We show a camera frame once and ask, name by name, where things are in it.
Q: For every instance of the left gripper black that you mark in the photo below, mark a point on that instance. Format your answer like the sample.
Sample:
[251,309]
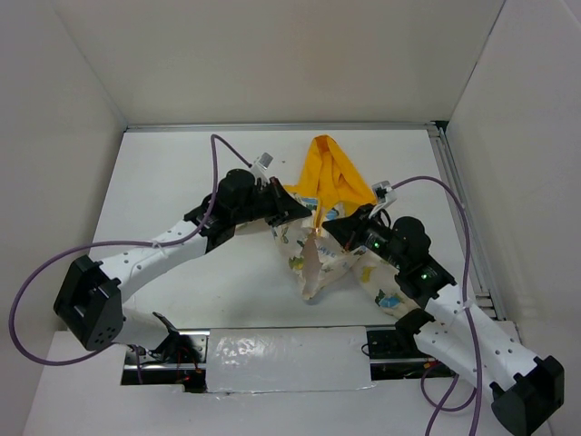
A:
[285,207]

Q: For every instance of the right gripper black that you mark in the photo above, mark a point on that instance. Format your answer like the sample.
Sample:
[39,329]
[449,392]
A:
[349,230]

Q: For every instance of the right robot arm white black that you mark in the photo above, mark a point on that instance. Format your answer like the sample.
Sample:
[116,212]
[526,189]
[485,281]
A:
[523,389]

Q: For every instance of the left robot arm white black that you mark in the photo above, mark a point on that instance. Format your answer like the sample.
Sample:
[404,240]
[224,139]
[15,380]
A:
[91,299]

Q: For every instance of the silver tape patch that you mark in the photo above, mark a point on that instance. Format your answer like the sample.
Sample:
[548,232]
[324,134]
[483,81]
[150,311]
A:
[287,360]

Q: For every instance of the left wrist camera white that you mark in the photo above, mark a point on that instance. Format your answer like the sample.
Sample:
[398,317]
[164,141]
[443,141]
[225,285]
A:
[260,166]

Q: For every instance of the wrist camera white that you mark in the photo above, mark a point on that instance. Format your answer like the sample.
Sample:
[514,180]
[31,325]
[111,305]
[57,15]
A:
[385,196]
[260,166]

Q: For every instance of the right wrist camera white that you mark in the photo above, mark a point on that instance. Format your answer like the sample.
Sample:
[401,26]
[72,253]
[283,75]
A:
[385,196]

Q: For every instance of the aluminium frame rail right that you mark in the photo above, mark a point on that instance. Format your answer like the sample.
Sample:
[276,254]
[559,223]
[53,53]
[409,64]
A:
[483,285]

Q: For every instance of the aluminium frame rail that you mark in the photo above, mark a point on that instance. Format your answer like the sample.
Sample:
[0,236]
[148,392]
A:
[483,285]
[300,126]

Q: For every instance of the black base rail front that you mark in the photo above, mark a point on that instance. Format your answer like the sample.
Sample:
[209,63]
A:
[392,356]

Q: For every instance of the aluminium frame rail back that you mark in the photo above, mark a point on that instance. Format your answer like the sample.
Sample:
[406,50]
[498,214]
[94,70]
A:
[300,126]

